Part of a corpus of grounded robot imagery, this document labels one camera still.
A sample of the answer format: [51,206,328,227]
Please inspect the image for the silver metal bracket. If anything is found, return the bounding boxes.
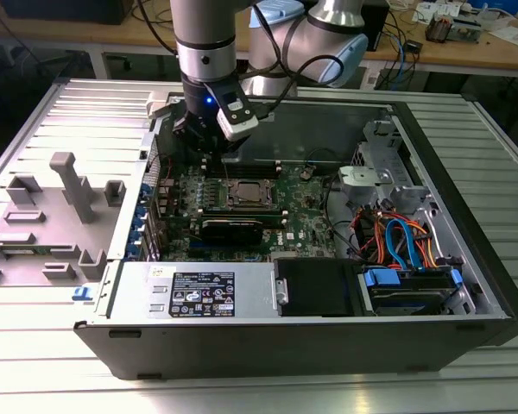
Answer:
[337,165,393,199]

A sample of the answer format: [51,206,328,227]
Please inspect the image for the green motherboard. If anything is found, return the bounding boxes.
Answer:
[154,161,344,264]

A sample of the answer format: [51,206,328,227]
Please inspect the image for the black open PC case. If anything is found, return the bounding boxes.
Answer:
[73,88,518,381]

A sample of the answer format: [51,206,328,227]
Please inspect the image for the large black box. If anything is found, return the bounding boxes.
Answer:
[0,0,135,26]

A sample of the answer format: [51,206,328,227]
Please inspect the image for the metal socket cover frame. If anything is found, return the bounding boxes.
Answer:
[225,178,279,211]

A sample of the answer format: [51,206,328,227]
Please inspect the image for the hard disk in blue carrier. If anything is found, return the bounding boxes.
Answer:
[358,265,465,318]

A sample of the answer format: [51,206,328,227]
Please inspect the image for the black tower unit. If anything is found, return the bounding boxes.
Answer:
[364,0,392,53]

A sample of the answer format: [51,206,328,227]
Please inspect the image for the black RAM slot bank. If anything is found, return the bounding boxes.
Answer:
[201,204,285,229]
[202,155,284,174]

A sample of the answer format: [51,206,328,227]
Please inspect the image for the metal heat sink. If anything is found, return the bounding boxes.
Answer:
[426,11,455,44]

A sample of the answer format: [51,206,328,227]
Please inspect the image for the silver topped CPU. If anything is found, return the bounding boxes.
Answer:
[236,182,267,204]

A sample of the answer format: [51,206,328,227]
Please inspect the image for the thick black cable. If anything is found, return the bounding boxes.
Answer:
[325,174,363,262]

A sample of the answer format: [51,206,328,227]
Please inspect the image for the blue flat wire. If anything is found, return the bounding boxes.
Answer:
[385,217,425,273]

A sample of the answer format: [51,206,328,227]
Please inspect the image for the silver drive cage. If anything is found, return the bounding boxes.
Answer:
[352,118,420,191]

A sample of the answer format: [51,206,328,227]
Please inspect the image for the white label sheet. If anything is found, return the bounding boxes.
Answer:
[361,64,382,91]

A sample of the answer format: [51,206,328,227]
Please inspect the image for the light grey block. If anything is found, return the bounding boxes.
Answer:
[146,91,174,120]

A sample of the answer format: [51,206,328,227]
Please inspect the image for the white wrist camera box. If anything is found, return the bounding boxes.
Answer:
[215,88,260,142]

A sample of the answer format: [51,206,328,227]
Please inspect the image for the white printed card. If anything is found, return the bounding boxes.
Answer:
[413,1,442,23]

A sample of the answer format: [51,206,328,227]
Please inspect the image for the white paper sheet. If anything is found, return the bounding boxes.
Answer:
[488,25,518,47]

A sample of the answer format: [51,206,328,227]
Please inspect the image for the grey parts rack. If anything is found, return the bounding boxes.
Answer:
[0,150,129,289]

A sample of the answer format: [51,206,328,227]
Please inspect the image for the orange flat wire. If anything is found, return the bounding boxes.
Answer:
[403,218,439,269]

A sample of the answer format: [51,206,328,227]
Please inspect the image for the red orange power wires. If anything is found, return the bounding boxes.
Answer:
[354,205,392,262]

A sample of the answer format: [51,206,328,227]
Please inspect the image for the black graphics card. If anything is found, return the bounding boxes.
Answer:
[197,216,265,248]

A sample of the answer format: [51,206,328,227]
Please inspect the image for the wooden desk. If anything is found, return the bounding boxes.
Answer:
[0,0,518,81]

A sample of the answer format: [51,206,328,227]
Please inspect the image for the grey metal computer part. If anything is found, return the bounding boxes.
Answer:
[451,15,485,44]

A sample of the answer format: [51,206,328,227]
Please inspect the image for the silver power supply with label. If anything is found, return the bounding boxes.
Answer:
[93,260,281,323]

